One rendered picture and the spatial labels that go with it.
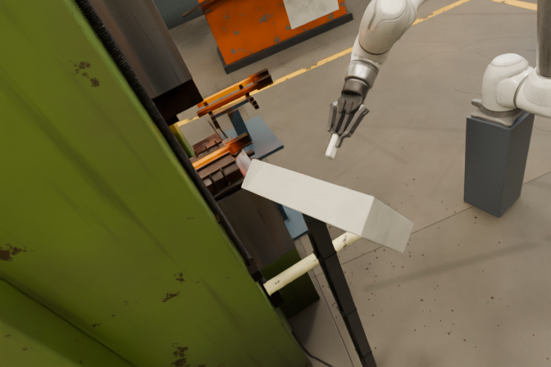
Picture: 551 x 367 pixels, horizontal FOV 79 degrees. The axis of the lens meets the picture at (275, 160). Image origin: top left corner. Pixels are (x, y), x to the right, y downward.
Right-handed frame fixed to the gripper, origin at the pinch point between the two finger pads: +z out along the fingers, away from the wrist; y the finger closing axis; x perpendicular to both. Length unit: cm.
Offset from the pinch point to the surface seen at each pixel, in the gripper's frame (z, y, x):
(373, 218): 16.9, -27.0, 19.6
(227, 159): 13.7, 42.8, -1.7
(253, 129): -12, 87, -50
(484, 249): 5, -29, -121
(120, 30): -3, 35, 53
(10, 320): 64, 24, 52
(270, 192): 19.8, -2.8, 22.5
